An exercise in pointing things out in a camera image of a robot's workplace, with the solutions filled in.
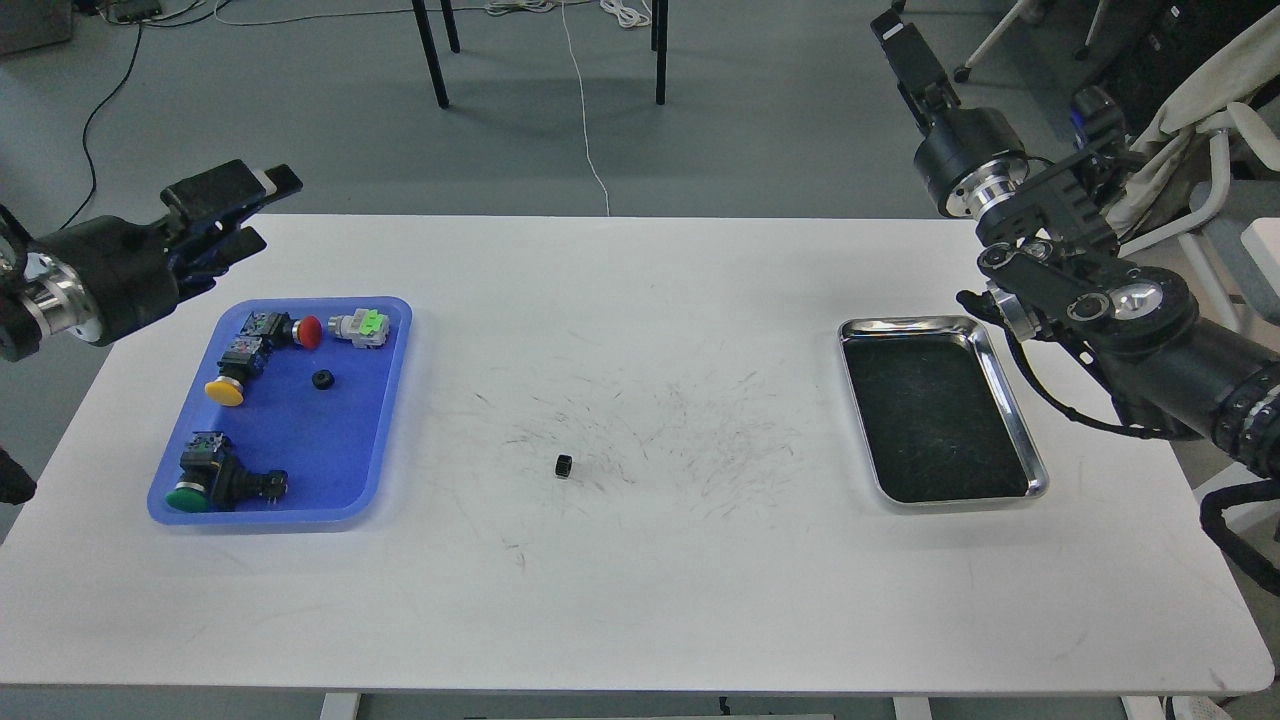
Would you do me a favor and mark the green push button switch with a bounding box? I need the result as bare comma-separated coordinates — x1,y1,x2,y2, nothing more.
164,430,288,512

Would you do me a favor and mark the black table leg left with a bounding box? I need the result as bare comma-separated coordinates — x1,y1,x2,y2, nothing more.
410,0,461,109

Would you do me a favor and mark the black table leg right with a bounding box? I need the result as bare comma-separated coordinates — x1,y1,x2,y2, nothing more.
650,0,669,106

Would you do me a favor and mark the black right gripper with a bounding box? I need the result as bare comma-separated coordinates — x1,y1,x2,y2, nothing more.
870,8,1029,219

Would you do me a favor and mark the white office chair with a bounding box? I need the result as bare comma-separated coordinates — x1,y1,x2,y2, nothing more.
1105,101,1277,331

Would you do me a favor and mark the grey green switch module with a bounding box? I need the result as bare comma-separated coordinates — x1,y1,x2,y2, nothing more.
326,307,390,348

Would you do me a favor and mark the yellow push button switch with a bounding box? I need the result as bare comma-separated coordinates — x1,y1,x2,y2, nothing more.
204,334,269,407

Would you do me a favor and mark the black table leg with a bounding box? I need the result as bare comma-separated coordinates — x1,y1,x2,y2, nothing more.
650,0,669,106
410,0,461,109

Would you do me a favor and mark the beige cloth on chair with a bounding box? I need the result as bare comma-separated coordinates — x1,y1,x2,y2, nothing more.
1105,9,1279,234

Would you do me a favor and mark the blue plastic tray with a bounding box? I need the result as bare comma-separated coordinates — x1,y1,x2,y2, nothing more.
147,296,413,532

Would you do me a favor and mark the steel metal tray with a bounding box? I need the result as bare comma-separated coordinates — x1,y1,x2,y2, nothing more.
838,315,1050,510

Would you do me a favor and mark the red push button switch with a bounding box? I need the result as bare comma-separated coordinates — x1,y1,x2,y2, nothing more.
238,311,324,350

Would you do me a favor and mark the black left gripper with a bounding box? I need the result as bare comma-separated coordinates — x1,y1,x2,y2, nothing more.
26,160,303,348

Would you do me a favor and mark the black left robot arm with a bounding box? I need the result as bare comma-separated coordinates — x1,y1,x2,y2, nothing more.
1,160,303,363

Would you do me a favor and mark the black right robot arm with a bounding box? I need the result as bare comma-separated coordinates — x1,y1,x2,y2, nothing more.
870,3,1279,594

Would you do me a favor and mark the white floor cable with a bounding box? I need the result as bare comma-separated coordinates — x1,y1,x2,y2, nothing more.
485,0,653,217

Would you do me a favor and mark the black floor cable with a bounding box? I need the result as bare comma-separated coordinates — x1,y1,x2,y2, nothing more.
55,0,216,231

